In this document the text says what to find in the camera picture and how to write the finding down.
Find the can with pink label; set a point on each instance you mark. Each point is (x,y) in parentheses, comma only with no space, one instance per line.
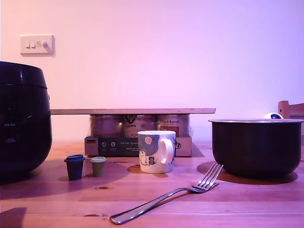
(105,126)

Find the white round security camera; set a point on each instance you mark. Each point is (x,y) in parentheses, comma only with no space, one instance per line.
(273,116)

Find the can with black logo label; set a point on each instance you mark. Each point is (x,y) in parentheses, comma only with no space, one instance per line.
(140,123)

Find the wooden shelf board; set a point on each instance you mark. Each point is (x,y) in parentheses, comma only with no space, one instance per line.
(133,111)

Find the cardboard tray with dark print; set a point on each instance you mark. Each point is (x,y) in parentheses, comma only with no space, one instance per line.
(114,147)

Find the silver metal fork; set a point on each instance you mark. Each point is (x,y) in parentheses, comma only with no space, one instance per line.
(166,194)

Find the small dark blue lidded cup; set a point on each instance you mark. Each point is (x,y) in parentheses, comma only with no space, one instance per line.
(74,168)

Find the black Philips rice cooker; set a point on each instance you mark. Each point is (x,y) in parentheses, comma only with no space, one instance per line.
(23,123)

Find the white mug with cartoon print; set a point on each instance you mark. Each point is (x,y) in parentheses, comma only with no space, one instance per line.
(152,152)

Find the can with red label patch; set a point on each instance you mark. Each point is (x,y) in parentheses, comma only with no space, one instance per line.
(173,123)

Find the white wall light switch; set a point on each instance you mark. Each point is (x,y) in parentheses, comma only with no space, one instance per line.
(36,45)

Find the small green lidded cup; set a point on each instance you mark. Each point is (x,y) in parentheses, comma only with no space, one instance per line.
(97,167)

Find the wooden chair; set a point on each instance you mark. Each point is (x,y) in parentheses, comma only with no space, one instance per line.
(285,109)

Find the dark rice cooker pot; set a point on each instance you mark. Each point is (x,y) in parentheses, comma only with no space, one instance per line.
(256,147)

